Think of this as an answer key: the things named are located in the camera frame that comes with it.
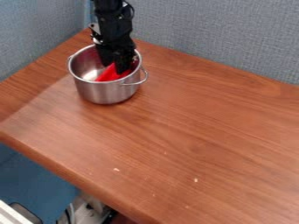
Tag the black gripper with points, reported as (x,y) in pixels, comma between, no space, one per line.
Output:
(111,36)

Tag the red plastic block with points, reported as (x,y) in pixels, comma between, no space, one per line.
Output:
(111,75)

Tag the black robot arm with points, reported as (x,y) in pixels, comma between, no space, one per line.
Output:
(113,5)

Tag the stainless steel pot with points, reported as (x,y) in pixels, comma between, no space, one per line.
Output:
(86,67)

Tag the white box under table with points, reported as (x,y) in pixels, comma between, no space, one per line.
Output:
(87,210)

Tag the grey device bottom left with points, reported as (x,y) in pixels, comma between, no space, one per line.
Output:
(15,214)

